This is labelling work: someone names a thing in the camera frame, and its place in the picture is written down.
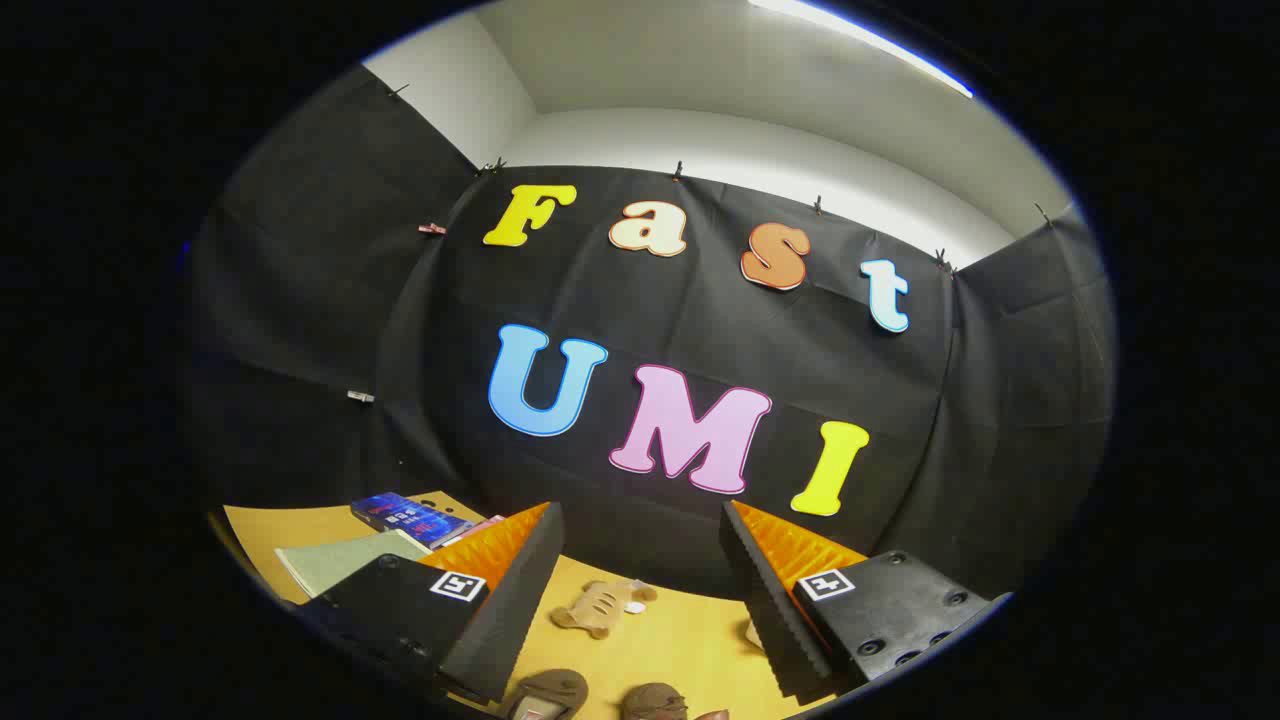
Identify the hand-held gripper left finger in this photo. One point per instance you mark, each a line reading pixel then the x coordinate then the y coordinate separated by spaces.
pixel 520 600

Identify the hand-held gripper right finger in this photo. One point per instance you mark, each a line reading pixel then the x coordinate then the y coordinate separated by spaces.
pixel 765 600

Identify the brown suede shoe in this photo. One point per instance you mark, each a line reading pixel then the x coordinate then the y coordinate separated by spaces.
pixel 655 702
pixel 548 692

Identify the cream fabric storage box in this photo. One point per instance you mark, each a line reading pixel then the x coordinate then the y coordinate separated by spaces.
pixel 340 562

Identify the bread-shaped plush toy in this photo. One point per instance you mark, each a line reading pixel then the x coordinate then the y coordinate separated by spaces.
pixel 598 607

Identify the pink book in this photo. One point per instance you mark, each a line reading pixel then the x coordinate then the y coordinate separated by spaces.
pixel 480 527

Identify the blue book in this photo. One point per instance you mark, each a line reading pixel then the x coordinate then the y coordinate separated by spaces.
pixel 405 518

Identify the black backdrop cloth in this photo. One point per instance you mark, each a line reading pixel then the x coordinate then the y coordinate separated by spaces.
pixel 700 330

